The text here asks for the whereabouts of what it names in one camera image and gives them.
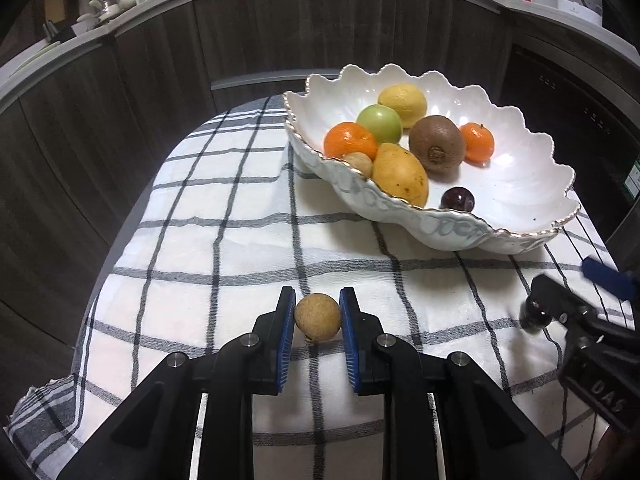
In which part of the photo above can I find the green apple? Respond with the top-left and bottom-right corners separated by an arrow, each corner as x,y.
356,104 -> 403,144

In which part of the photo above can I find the small tan longan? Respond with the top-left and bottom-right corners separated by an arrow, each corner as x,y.
342,152 -> 374,178

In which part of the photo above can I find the white box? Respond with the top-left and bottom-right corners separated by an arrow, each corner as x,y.
556,0 -> 601,23

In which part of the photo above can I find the large orange mandarin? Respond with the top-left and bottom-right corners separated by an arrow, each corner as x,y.
323,122 -> 379,160

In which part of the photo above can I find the white scalloped bowl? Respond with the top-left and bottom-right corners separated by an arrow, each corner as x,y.
283,63 -> 582,255

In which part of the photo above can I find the white black checked cloth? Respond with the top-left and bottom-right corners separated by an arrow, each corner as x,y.
5,95 -> 636,480

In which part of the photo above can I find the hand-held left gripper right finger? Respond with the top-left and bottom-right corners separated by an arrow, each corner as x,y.
339,287 -> 578,480

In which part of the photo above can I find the grey drawer handle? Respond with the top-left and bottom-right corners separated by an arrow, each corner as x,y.
211,67 -> 346,92

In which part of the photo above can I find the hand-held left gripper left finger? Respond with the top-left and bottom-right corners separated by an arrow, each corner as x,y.
57,286 -> 297,480

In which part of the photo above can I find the yellow lemon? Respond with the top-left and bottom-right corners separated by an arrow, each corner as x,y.
377,84 -> 428,129

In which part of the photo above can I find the brown kiwi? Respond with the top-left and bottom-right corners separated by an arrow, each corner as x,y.
408,115 -> 466,175

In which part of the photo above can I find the black dishwasher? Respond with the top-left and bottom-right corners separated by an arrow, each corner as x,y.
500,42 -> 640,251

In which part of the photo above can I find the large tan longan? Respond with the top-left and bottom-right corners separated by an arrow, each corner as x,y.
294,293 -> 343,343

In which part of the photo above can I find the small orange mandarin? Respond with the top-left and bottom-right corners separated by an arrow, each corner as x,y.
459,122 -> 495,163

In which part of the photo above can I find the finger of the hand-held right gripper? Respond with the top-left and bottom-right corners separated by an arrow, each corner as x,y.
581,256 -> 640,301
522,274 -> 593,331

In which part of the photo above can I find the yellow mango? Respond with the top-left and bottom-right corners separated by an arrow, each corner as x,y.
372,143 -> 430,208

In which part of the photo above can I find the black knife block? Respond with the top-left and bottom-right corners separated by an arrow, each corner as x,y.
42,20 -> 76,43

